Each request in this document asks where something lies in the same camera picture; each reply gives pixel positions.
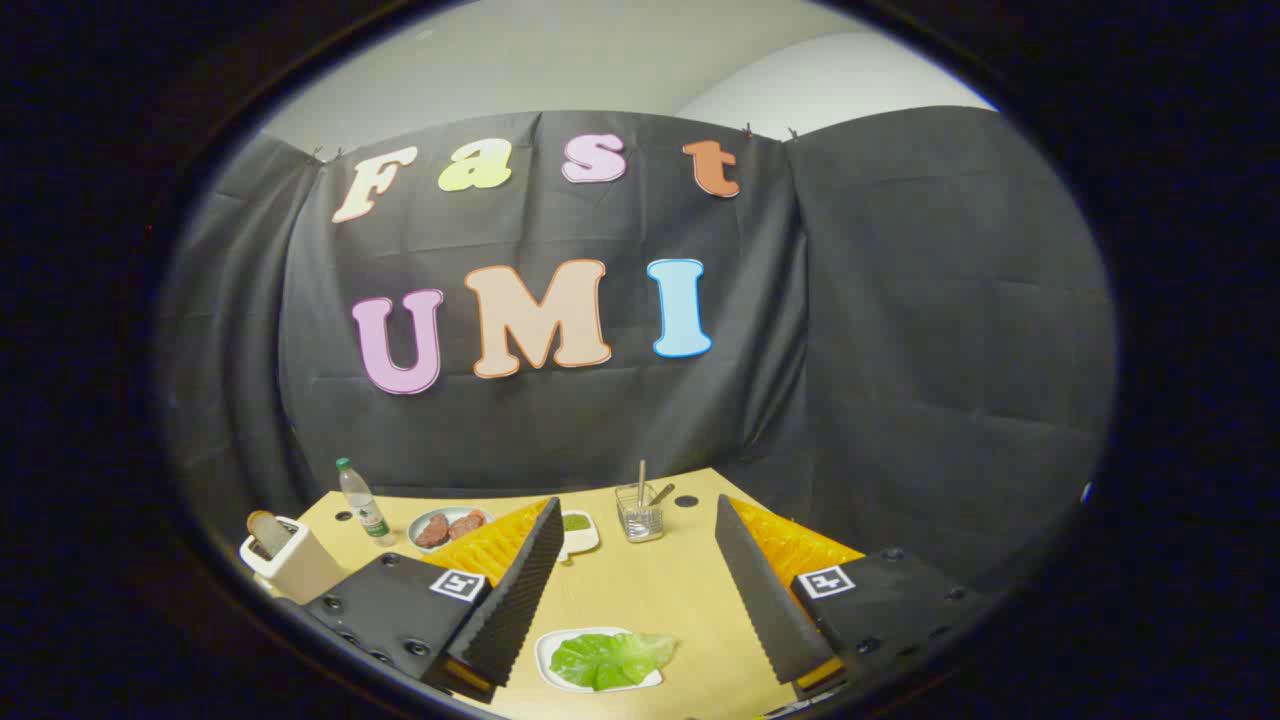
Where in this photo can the clear glass cup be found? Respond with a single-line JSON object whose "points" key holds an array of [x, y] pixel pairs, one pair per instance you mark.
{"points": [[640, 522]]}

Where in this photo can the toasted bread slice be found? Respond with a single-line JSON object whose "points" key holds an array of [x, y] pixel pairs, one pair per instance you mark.
{"points": [[268, 530]]}

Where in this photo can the green lettuce leaf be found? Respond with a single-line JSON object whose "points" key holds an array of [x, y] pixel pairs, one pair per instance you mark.
{"points": [[610, 660]]}

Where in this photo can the light blue plate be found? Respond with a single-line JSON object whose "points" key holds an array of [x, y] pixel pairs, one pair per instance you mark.
{"points": [[425, 548]]}

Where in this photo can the cream toaster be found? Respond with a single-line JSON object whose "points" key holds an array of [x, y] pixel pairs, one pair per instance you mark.
{"points": [[310, 570]]}

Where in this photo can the clear water bottle green cap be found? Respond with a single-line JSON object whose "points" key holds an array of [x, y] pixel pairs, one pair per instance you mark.
{"points": [[365, 510]]}

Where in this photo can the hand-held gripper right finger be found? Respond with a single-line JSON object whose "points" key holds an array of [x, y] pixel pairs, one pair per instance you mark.
{"points": [[765, 600]]}

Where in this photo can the small brown meat piece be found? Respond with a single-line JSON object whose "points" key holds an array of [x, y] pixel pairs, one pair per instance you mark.
{"points": [[432, 531]]}

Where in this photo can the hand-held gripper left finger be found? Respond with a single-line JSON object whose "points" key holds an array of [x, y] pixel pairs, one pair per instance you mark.
{"points": [[515, 600]]}

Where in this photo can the thin metal utensil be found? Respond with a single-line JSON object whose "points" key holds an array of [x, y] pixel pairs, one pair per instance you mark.
{"points": [[642, 480]]}

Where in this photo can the white square plate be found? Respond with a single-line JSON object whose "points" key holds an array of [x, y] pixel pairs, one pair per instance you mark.
{"points": [[546, 665]]}

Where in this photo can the wooden spoon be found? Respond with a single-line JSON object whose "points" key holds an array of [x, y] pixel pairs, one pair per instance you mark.
{"points": [[663, 493]]}

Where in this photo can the white divided condiment dish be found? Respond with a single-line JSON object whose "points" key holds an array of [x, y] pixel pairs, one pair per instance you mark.
{"points": [[580, 537]]}

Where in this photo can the large brown meat piece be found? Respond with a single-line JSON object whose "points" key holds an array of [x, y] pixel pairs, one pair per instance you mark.
{"points": [[466, 525]]}

